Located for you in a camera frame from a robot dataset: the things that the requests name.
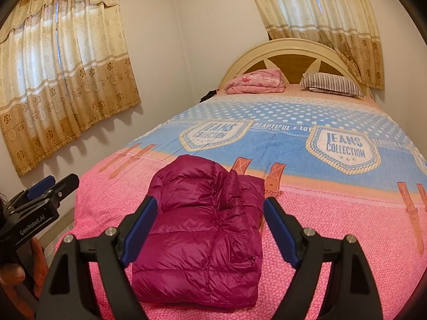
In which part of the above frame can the beige curtain behind headboard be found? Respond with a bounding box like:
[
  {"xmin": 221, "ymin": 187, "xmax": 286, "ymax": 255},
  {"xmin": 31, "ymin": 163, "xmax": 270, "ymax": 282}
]
[{"xmin": 240, "ymin": 0, "xmax": 385, "ymax": 90}]

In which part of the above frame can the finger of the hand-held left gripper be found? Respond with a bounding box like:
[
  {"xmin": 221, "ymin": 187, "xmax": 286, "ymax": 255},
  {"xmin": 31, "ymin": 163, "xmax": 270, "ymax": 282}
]
[
  {"xmin": 47, "ymin": 173, "xmax": 81, "ymax": 205},
  {"xmin": 13, "ymin": 175, "xmax": 56, "ymax": 207}
]

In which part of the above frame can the striped pillow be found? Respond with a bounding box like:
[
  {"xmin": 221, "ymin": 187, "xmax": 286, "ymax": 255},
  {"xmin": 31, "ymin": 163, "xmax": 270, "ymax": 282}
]
[{"xmin": 299, "ymin": 72, "xmax": 365, "ymax": 99}]

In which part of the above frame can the folded pink floral quilt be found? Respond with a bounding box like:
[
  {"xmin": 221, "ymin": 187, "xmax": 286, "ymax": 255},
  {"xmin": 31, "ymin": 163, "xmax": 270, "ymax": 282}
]
[{"xmin": 224, "ymin": 68, "xmax": 286, "ymax": 94}]

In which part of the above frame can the cream arched bed headboard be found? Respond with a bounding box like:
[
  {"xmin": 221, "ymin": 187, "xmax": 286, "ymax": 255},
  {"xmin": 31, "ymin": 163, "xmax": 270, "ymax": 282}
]
[{"xmin": 218, "ymin": 38, "xmax": 374, "ymax": 99}]

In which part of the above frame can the magenta puffer jacket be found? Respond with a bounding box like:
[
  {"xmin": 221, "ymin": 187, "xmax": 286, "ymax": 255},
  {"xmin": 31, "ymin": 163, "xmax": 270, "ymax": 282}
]
[{"xmin": 132, "ymin": 155, "xmax": 266, "ymax": 309}]

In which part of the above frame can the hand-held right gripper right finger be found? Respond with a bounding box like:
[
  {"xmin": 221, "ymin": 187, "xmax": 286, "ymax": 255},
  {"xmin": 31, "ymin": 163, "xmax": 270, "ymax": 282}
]
[{"xmin": 263, "ymin": 197, "xmax": 384, "ymax": 320}]

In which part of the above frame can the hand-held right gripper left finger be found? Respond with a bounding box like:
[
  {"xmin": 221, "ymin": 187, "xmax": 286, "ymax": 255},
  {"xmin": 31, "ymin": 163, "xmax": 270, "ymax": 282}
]
[{"xmin": 35, "ymin": 195, "xmax": 158, "ymax": 320}]

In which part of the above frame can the person's left hand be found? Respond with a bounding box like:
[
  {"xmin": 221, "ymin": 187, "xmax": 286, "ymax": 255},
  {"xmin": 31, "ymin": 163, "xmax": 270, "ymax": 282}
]
[{"xmin": 0, "ymin": 237, "xmax": 46, "ymax": 320}]

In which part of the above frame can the bed with pink-blue cover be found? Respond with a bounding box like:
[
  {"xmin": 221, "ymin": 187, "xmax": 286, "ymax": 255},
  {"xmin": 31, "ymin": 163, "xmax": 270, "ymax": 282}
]
[{"xmin": 55, "ymin": 91, "xmax": 427, "ymax": 320}]

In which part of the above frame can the beige curtain on side wall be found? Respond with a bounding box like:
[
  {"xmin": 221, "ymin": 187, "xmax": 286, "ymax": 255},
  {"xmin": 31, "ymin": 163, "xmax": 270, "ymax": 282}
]
[{"xmin": 0, "ymin": 0, "xmax": 141, "ymax": 177}]

